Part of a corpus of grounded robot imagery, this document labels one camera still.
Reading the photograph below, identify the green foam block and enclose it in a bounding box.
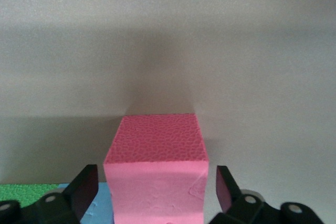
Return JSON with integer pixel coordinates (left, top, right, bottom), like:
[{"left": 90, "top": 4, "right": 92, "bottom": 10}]
[{"left": 0, "top": 183, "right": 60, "bottom": 208}]

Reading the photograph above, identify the red foam block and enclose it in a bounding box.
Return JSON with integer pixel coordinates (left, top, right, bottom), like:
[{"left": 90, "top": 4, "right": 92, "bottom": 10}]
[{"left": 103, "top": 113, "right": 209, "bottom": 224}]

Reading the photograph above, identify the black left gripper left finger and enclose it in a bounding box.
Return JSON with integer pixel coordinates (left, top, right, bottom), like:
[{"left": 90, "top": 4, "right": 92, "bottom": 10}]
[{"left": 0, "top": 165, "right": 100, "bottom": 224}]

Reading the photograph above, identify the blue foam block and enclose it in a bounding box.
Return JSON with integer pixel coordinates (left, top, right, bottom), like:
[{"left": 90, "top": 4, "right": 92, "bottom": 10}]
[{"left": 57, "top": 182, "right": 116, "bottom": 224}]

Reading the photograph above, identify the table cover mat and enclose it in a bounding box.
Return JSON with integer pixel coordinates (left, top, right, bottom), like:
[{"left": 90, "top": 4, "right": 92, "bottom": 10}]
[{"left": 0, "top": 0, "right": 336, "bottom": 224}]

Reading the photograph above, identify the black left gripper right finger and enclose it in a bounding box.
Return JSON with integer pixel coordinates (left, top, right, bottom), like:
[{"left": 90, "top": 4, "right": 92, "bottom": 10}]
[{"left": 209, "top": 165, "right": 326, "bottom": 224}]

